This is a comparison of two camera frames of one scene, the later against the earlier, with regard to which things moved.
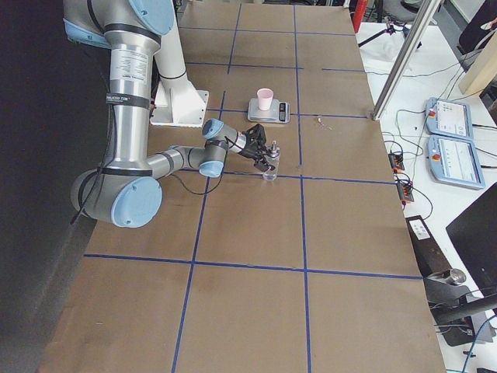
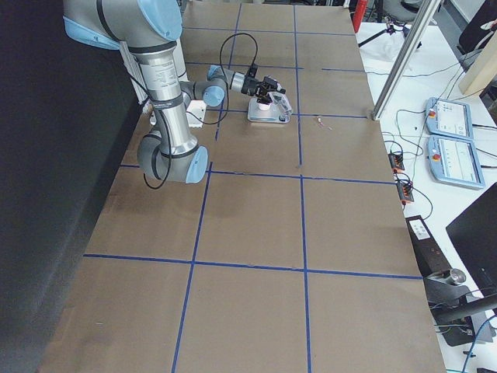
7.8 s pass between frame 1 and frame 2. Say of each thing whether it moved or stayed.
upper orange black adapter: stayed
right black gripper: moved
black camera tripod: stayed
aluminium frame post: stayed
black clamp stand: stayed
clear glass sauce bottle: moved
